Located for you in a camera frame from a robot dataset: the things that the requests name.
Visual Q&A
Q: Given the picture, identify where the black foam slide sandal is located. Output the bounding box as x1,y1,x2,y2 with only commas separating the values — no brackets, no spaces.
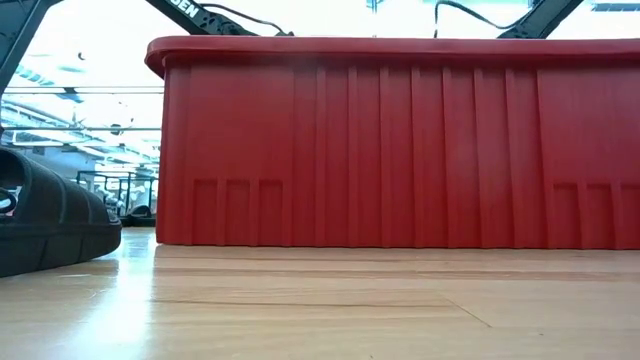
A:
0,146,123,279

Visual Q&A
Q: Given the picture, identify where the large red plastic bin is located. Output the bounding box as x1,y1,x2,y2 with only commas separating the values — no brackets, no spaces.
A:
144,34,640,251

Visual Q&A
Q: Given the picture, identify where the ceiling vent grille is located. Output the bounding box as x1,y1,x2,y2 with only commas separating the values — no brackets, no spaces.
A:
592,2,640,13

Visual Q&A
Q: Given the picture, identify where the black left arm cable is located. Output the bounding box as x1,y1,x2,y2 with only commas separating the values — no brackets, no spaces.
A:
199,2,296,38

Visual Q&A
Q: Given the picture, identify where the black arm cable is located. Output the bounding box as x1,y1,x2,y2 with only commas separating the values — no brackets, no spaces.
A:
199,2,296,38
432,0,524,39

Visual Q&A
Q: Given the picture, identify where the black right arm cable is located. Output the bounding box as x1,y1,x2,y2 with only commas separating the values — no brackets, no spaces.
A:
432,0,524,39

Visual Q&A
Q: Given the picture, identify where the black robot cell frame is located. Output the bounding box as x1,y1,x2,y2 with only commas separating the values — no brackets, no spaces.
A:
75,169,160,217

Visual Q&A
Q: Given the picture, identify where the grey ceiling rail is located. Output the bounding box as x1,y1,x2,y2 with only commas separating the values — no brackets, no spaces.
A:
0,126,162,133

